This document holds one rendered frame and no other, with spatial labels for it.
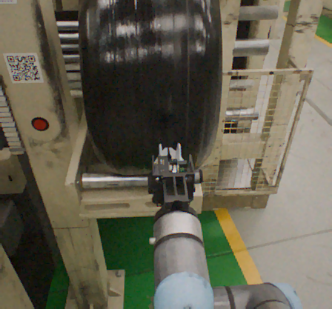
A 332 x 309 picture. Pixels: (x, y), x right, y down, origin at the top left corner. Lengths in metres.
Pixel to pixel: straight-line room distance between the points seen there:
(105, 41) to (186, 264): 0.41
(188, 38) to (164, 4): 0.08
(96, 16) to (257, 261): 1.54
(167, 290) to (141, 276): 1.35
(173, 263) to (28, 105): 0.59
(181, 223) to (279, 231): 1.58
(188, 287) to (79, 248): 0.91
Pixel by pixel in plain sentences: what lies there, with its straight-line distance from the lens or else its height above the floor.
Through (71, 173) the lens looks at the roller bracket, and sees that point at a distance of 0.92.
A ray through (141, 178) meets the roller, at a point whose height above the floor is 0.92.
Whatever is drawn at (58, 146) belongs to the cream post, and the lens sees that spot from 0.96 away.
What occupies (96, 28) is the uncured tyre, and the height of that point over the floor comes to 1.35.
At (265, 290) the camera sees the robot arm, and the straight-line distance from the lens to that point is 0.57.
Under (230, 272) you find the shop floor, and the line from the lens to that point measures 1.83.
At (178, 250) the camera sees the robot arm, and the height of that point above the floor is 1.17.
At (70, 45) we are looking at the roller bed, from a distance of 1.25.
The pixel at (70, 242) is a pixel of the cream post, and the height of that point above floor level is 0.54.
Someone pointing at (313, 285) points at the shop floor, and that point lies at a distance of 1.91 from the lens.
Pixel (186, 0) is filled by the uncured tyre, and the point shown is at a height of 1.39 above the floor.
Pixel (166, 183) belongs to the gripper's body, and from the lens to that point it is 0.55.
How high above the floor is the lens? 1.56
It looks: 38 degrees down
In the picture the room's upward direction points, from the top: straight up
